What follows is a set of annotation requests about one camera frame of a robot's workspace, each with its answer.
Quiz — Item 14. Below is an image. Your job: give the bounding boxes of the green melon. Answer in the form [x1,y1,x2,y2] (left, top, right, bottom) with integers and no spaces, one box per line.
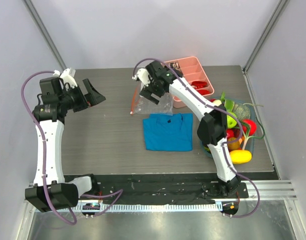
[232,102,251,121]

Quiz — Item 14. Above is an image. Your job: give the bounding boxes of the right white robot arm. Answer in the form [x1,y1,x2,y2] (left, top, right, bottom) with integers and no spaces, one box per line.
[132,58,241,198]

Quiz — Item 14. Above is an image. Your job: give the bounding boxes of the clear zip top bag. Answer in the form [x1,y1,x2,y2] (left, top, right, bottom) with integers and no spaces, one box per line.
[130,83,174,115]

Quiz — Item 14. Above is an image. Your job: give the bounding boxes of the white radish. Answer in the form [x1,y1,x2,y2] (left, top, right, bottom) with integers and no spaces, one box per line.
[212,99,223,107]

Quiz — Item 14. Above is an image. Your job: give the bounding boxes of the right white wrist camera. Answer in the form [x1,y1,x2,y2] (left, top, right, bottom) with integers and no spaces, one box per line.
[132,68,151,87]

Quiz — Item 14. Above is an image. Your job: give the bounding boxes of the teal fruit basket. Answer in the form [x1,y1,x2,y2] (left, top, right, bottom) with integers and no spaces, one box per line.
[200,96,257,160]

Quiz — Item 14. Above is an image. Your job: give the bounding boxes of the green apple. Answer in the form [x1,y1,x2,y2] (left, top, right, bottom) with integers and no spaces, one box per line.
[227,111,237,129]

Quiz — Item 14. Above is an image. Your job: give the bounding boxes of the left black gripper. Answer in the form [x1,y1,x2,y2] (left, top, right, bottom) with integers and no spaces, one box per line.
[59,79,105,112]

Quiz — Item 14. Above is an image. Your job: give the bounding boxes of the yellow mango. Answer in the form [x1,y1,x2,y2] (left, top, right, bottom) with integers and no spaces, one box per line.
[229,149,252,165]

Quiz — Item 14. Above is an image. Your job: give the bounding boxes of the red apple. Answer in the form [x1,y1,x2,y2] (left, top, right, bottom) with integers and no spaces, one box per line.
[242,119,257,136]

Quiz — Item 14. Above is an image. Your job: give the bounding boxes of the pink divided tray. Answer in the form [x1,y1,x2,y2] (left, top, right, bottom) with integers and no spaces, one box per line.
[166,56,215,100]

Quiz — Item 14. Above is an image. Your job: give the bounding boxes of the red item in tray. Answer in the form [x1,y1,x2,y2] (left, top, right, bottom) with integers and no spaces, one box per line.
[190,80,211,96]

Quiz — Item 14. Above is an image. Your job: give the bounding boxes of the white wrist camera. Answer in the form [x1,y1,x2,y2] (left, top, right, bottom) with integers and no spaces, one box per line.
[132,68,151,87]
[53,68,78,88]

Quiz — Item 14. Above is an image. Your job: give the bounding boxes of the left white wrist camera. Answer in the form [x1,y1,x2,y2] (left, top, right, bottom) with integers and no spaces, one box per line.
[53,68,78,88]

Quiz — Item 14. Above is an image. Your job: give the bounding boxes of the blue folded t-shirt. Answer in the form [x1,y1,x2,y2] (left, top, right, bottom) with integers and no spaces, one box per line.
[142,113,193,152]

